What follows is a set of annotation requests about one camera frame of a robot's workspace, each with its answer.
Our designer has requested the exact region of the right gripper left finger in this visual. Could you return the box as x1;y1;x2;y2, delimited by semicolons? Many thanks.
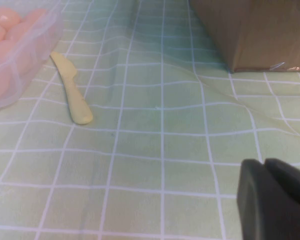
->
236;158;273;240

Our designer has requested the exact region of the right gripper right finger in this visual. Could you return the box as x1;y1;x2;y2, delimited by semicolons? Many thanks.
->
263;157;300;240

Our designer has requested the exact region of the brown cardboard box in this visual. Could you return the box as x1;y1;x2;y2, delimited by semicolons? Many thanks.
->
189;0;300;74

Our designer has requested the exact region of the clear plastic egg box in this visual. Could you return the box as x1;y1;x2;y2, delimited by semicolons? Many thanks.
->
0;0;66;109

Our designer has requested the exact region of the green checked tablecloth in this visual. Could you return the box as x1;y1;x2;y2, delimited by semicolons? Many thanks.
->
0;0;300;240

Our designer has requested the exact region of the yellow plastic knife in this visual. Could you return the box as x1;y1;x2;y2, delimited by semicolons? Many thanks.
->
49;51;94;125

